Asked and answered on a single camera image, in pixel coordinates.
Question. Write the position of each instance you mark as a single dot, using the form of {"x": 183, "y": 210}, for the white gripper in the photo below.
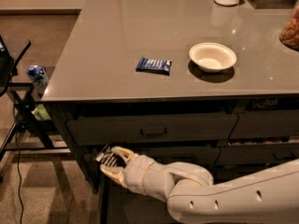
{"x": 135, "y": 174}

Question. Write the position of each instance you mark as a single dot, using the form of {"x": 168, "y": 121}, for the black rxbar chocolate bar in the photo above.
{"x": 108, "y": 158}

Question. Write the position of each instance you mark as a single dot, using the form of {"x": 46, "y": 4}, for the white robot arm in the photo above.
{"x": 270, "y": 196}

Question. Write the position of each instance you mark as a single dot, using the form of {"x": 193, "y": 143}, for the open bottom grey drawer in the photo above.
{"x": 126, "y": 207}

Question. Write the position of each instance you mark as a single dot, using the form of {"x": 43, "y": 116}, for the top left grey drawer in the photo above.
{"x": 151, "y": 128}

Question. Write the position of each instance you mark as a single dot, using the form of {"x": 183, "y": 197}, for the middle left grey drawer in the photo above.
{"x": 201, "y": 155}

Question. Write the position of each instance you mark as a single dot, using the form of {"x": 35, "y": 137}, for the bottom right grey drawer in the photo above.
{"x": 228, "y": 172}

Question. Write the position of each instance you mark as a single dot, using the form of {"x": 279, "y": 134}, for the grey counter cabinet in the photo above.
{"x": 96, "y": 77}

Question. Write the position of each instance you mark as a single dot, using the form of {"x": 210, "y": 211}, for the middle right grey drawer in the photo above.
{"x": 258, "y": 154}

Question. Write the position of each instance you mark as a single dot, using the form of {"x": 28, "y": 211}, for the black snack bag in drawer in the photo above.
{"x": 264, "y": 104}

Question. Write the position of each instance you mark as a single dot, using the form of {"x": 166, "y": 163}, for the top right grey drawer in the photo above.
{"x": 262, "y": 124}

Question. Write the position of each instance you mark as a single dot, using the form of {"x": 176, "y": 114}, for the green packet on cart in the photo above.
{"x": 41, "y": 113}

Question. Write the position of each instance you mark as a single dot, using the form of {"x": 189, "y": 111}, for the black side cart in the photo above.
{"x": 24, "y": 103}

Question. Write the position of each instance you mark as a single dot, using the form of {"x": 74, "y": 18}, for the blue candy bar wrapper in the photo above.
{"x": 154, "y": 66}

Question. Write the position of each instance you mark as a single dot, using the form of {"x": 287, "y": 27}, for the white paper bowl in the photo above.
{"x": 212, "y": 57}

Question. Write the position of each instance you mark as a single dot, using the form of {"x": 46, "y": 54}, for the glass jar of nuts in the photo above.
{"x": 290, "y": 33}

